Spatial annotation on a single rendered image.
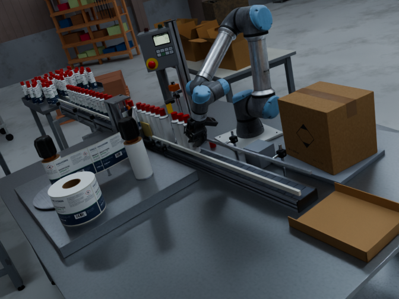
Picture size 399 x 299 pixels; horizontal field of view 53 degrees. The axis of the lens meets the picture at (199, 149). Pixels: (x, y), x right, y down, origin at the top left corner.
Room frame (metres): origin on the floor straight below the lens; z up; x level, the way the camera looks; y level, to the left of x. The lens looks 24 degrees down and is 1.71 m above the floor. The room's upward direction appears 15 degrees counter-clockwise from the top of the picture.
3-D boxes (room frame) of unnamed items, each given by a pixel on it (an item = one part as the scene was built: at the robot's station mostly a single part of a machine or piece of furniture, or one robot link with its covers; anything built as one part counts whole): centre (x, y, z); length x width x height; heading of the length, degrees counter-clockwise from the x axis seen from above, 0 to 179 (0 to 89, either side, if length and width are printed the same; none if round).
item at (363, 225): (1.08, -0.42, 0.85); 0.30 x 0.26 x 0.04; 30
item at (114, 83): (6.54, 1.47, 0.22); 1.24 x 0.89 x 0.43; 101
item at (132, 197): (1.82, 0.53, 0.86); 0.80 x 0.67 x 0.05; 30
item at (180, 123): (1.88, 0.05, 0.98); 0.05 x 0.05 x 0.20
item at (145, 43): (2.07, 0.06, 1.38); 0.17 x 0.10 x 0.19; 85
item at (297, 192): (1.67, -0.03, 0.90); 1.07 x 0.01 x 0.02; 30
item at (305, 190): (1.93, 0.08, 0.86); 1.65 x 0.08 x 0.04; 30
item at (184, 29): (4.54, -0.27, 0.97); 0.45 x 0.44 x 0.37; 112
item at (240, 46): (3.78, -0.57, 0.97); 0.51 x 0.42 x 0.37; 114
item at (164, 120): (2.03, 0.14, 0.98); 0.05 x 0.05 x 0.20
